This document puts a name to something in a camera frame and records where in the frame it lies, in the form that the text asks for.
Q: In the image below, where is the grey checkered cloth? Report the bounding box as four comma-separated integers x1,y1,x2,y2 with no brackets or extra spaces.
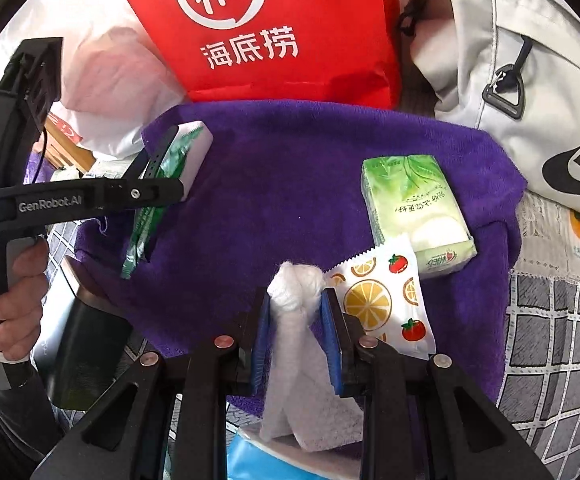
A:
497,273,580,479

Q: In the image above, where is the purple towel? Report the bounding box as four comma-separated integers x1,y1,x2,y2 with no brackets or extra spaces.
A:
74,98,529,411

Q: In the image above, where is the grey Nike waist bag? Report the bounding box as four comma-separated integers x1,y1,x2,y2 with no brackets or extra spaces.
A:
405,0,580,212

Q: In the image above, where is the red paper shopping bag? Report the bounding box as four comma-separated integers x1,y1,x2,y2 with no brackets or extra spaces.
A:
127,0,401,108

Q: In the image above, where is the white Miniso plastic bag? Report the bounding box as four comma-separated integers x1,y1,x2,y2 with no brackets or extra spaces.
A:
0,0,186,158

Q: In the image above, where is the green sachet packet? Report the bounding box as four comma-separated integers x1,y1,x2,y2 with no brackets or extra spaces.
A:
119,123,207,281

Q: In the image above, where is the dark green tin box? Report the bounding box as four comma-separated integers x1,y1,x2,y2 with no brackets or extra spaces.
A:
31,257,136,411

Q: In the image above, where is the fruit print wipe sachet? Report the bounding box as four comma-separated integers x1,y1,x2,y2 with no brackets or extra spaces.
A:
327,234,436,360

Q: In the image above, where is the person's left hand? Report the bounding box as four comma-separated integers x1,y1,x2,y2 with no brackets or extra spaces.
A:
0,238,49,361

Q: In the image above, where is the patterned bed sheet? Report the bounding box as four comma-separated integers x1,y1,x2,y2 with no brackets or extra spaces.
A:
514,192,580,280

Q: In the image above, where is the green pocket tissue pack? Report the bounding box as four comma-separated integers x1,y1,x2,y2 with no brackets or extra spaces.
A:
360,154,478,278

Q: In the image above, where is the blue tissue pack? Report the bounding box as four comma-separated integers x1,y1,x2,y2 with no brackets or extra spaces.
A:
227,431,360,479

